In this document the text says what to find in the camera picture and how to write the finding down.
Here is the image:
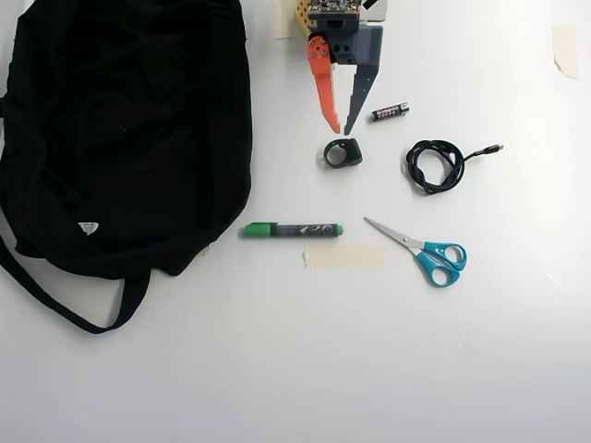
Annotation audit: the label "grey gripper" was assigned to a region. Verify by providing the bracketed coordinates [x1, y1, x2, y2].
[305, 13, 384, 137]

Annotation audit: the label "green marker with black barrel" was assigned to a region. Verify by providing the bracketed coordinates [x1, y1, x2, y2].
[238, 221, 345, 241]

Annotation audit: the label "black fabric bag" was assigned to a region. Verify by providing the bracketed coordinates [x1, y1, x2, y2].
[0, 0, 254, 336]

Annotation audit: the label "black AAA battery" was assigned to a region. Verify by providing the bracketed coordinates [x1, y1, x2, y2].
[368, 102, 411, 124]

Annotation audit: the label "wide beige masking tape strip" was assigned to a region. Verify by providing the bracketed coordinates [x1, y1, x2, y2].
[303, 245, 387, 271]

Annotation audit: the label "black plastic ring clip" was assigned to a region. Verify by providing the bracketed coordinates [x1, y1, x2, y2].
[321, 138, 364, 170]

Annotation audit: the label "bare camera circuit board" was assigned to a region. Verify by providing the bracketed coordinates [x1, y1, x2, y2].
[308, 0, 362, 15]

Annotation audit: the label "coiled black USB cable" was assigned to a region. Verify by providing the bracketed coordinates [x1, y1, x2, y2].
[404, 139, 505, 197]

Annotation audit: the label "blue-handled scissors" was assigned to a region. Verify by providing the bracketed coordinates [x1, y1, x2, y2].
[363, 216, 468, 288]

